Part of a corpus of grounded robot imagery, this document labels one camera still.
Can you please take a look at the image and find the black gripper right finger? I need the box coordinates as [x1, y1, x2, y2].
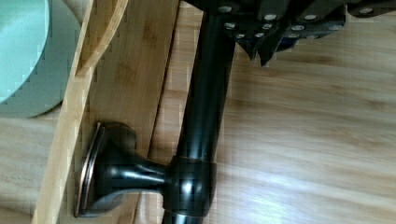
[258, 0, 395, 65]

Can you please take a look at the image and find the bamboo cutting board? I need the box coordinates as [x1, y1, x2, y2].
[134, 1, 396, 224]

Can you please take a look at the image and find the light green bowl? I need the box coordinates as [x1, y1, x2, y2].
[0, 0, 80, 118]

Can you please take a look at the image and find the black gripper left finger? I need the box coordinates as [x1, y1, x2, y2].
[186, 0, 292, 61]

